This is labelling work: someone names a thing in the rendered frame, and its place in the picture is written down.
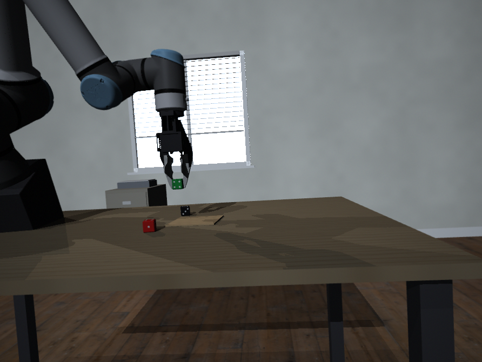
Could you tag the black die with white pips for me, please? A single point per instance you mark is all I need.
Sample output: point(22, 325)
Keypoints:
point(185, 210)

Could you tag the green die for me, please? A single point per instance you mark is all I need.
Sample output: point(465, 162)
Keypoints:
point(177, 184)

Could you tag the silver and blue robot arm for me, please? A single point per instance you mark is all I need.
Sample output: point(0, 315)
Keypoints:
point(25, 98)

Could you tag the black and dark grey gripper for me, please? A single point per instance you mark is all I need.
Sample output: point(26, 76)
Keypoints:
point(170, 142)

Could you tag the red die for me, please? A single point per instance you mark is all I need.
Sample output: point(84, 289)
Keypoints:
point(149, 225)

